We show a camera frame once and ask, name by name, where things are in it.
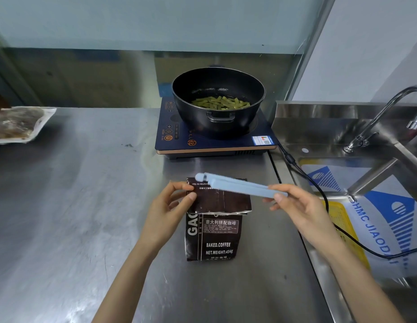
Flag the person's left forearm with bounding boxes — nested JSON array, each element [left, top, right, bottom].
[[91, 237, 162, 323]]

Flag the steel sink support bar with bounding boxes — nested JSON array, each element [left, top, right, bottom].
[[344, 134, 417, 203]]

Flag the chrome sink faucet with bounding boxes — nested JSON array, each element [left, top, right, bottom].
[[343, 85, 417, 154]]

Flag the black cooking pot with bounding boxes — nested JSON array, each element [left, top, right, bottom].
[[171, 67, 266, 139]]

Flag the person's left hand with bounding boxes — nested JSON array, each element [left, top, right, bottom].
[[140, 181, 197, 253]]

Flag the black power cable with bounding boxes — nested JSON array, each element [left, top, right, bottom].
[[274, 139, 417, 259]]

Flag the cut green beans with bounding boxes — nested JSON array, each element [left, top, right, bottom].
[[191, 96, 251, 111]]

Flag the dark blue induction cooker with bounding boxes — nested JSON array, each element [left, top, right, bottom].
[[156, 97, 278, 160]]

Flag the white printed woven sack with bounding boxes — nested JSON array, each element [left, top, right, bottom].
[[301, 164, 417, 279]]

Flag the person's right forearm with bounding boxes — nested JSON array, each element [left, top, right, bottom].
[[319, 241, 406, 323]]

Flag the person's right hand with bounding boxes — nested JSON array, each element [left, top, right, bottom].
[[262, 184, 343, 259]]

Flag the dark brown coffee bag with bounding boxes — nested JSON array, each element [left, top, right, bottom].
[[185, 177, 252, 262]]

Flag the stainless steel sink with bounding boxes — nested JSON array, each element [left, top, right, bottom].
[[267, 100, 417, 323]]

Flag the clear vacuum pack of meat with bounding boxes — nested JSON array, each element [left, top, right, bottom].
[[0, 106, 57, 146]]

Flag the light blue bag sealing clip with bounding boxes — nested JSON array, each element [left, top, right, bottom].
[[195, 172, 288, 199]]

